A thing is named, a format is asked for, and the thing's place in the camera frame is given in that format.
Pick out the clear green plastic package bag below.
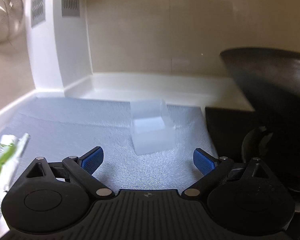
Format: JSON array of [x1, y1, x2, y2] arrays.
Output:
[[0, 133, 30, 219]]

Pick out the grey textured counter mat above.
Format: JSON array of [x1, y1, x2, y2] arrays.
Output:
[[2, 98, 216, 191]]

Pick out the clear plastic box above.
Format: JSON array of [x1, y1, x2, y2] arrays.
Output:
[[130, 99, 175, 155]]

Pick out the black stove top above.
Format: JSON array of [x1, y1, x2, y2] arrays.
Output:
[[204, 106, 300, 213]]

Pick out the black wok pan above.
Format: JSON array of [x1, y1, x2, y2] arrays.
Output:
[[219, 47, 300, 131]]

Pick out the hanging metal mesh strainer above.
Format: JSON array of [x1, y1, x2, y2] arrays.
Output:
[[0, 0, 24, 44]]

